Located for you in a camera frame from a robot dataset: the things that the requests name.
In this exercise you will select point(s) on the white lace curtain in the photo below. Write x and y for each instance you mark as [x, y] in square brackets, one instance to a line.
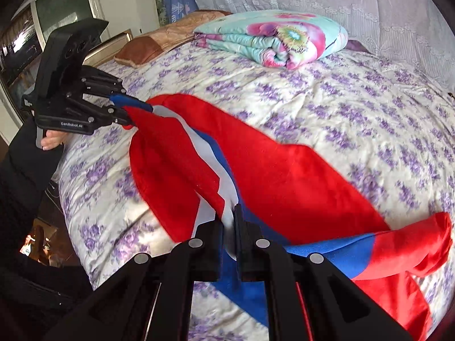
[320, 7]

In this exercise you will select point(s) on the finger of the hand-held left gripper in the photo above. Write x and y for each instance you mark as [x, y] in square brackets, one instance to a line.
[106, 87]
[110, 115]

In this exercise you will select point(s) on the brown pillow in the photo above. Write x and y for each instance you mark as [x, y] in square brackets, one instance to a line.
[153, 44]

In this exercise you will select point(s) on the white framed window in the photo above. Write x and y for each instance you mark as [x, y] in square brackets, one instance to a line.
[53, 10]

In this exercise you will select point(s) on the person's left hand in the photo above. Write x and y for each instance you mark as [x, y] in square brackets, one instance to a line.
[49, 141]

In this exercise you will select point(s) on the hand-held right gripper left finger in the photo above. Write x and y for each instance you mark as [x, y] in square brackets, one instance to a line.
[209, 241]

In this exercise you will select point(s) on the wooden headboard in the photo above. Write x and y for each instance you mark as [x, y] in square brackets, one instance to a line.
[106, 46]

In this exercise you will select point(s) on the purple floral bed sheet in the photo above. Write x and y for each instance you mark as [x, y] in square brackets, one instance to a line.
[320, 131]

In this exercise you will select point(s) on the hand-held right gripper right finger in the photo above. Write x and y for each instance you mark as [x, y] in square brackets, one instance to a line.
[248, 245]

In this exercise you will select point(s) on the folded floral quilt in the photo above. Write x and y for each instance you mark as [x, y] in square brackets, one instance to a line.
[273, 37]

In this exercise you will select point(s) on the red blue white pants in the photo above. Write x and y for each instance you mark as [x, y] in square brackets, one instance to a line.
[248, 184]

